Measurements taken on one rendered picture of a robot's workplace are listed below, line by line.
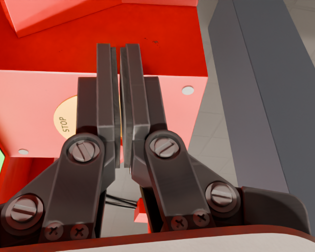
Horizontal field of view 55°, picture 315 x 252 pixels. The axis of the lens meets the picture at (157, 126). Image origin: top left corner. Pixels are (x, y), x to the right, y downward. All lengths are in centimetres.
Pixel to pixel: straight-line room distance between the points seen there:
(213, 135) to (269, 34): 88
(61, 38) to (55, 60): 2
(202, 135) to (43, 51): 148
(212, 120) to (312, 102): 86
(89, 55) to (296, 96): 61
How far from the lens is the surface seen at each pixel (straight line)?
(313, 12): 124
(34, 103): 22
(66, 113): 23
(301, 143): 67
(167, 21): 23
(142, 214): 237
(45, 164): 164
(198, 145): 174
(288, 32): 95
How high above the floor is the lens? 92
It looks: 36 degrees down
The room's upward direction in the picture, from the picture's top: 178 degrees clockwise
